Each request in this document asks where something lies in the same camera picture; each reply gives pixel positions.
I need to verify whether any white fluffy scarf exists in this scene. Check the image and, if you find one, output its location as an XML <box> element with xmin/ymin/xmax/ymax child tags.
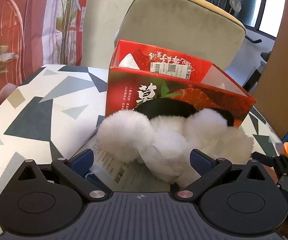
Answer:
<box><xmin>97</xmin><ymin>108</ymin><xmax>254</xmax><ymax>188</ymax></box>

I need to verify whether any clear plastic packaging bag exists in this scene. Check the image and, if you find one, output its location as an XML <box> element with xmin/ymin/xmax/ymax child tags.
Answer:
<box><xmin>76</xmin><ymin>133</ymin><xmax>171</xmax><ymax>192</ymax></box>

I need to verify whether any black soft cloth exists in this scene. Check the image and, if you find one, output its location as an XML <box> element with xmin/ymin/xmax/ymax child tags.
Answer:
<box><xmin>132</xmin><ymin>98</ymin><xmax>235</xmax><ymax>128</ymax></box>

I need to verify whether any geometric patterned tablecloth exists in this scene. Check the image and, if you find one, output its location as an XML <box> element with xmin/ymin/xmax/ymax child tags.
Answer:
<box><xmin>0</xmin><ymin>64</ymin><xmax>285</xmax><ymax>240</ymax></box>

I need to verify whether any wooden board panel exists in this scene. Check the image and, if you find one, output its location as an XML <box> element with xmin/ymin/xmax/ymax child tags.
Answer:
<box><xmin>253</xmin><ymin>0</ymin><xmax>288</xmax><ymax>138</ymax></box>

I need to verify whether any black tripod stand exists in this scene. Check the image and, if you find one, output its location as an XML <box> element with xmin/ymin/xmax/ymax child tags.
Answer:
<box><xmin>241</xmin><ymin>35</ymin><xmax>272</xmax><ymax>93</ymax></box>

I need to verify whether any red strawberry cardboard box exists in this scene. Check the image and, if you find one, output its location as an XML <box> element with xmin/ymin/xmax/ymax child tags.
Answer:
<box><xmin>105</xmin><ymin>40</ymin><xmax>255</xmax><ymax>127</ymax></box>

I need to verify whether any beige upholstered chair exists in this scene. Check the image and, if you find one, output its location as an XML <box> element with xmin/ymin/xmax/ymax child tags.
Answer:
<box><xmin>115</xmin><ymin>0</ymin><xmax>247</xmax><ymax>70</ymax></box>

